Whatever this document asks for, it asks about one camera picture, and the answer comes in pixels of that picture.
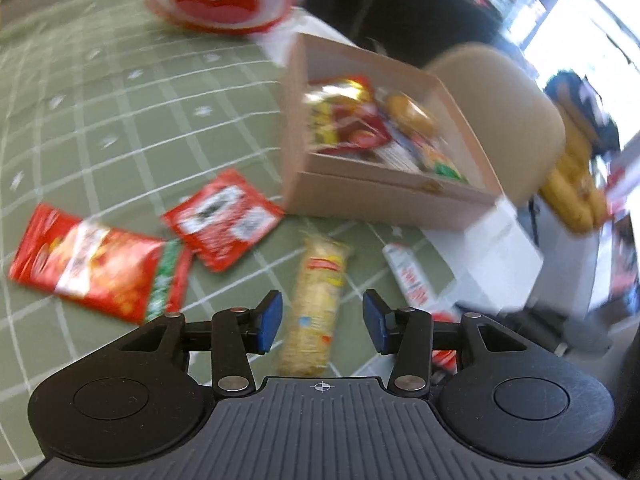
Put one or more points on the wrapped yellow cake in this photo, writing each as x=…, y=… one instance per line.
x=410, y=112

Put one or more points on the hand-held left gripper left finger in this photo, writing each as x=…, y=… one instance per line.
x=270, y=321

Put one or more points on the pink cardboard box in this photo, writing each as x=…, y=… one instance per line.
x=380, y=200

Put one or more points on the beige cracker packet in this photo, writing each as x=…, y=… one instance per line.
x=315, y=300

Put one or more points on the shiny dark red snack packet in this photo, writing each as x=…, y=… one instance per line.
x=345, y=115

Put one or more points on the green pink snack packet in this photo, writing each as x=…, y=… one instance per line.
x=450, y=170

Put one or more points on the spoon-shaped red white packet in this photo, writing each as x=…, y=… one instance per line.
x=415, y=280

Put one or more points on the red packet with white labels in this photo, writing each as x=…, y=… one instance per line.
x=225, y=220

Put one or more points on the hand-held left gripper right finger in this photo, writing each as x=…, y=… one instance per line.
x=373, y=323

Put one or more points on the yellow plush toy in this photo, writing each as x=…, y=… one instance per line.
x=575, y=185

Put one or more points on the green checkered tablecloth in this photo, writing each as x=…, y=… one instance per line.
x=125, y=125

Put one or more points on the beige chair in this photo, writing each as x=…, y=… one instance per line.
x=505, y=120

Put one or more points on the blue bag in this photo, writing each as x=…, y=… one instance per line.
x=585, y=105

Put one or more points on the red fries snack packet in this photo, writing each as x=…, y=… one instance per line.
x=95, y=265

